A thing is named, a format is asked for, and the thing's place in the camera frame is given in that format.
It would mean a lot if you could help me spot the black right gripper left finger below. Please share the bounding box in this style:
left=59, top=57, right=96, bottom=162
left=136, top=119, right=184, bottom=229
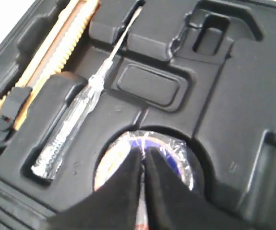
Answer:
left=47, top=148, right=142, bottom=230

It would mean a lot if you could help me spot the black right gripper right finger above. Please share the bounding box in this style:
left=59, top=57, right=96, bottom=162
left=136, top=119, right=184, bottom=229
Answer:
left=145, top=149, right=248, bottom=230

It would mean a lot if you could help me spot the electrical tape roll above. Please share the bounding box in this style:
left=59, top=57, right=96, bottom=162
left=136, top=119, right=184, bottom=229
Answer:
left=93, top=130, right=196, bottom=230

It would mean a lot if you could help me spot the black plastic tool case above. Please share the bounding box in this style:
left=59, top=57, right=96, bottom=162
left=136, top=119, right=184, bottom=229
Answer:
left=0, top=0, right=276, bottom=230

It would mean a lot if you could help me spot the clear tester screwdriver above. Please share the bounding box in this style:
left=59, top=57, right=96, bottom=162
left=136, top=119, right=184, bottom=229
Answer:
left=31, top=6, right=142, bottom=181

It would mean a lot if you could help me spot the orange utility knife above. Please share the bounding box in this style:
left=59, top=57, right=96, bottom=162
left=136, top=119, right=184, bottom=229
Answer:
left=0, top=0, right=100, bottom=130

